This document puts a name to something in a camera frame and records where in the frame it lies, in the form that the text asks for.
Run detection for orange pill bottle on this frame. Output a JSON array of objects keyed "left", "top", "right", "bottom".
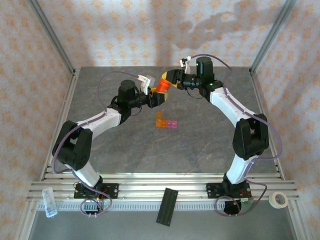
[{"left": 155, "top": 79, "right": 171, "bottom": 95}]

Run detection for orange pink pill organizer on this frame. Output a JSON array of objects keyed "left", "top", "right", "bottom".
[{"left": 155, "top": 111, "right": 179, "bottom": 130}]

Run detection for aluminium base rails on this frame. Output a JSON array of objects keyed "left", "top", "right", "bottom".
[{"left": 26, "top": 173, "right": 300, "bottom": 203}]

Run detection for black ribbed bar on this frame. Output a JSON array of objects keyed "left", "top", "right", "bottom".
[{"left": 155, "top": 187, "right": 180, "bottom": 227}]

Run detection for clear plastic bottle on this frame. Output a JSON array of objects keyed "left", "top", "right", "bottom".
[{"left": 41, "top": 187, "right": 59, "bottom": 219}]

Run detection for white tape roll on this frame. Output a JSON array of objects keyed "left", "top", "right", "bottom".
[{"left": 268, "top": 191, "right": 289, "bottom": 210}]

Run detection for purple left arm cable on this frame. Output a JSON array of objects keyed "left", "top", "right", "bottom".
[{"left": 51, "top": 70, "right": 141, "bottom": 218}]

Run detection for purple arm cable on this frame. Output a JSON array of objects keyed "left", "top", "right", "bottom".
[
  {"left": 51, "top": 70, "right": 141, "bottom": 218},
  {"left": 190, "top": 53, "right": 283, "bottom": 217}
]

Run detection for aluminium side rail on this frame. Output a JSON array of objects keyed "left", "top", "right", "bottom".
[
  {"left": 249, "top": 67, "right": 286, "bottom": 181},
  {"left": 39, "top": 67, "right": 81, "bottom": 181}
]

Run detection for aluminium frame post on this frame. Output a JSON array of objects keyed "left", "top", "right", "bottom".
[
  {"left": 249, "top": 0, "right": 299, "bottom": 75},
  {"left": 26, "top": 0, "right": 77, "bottom": 76}
]

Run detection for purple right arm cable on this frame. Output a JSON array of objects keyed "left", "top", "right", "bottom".
[{"left": 190, "top": 53, "right": 283, "bottom": 217}]

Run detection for slotted grey cable duct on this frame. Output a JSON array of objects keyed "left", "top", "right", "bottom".
[{"left": 36, "top": 201, "right": 292, "bottom": 211}]

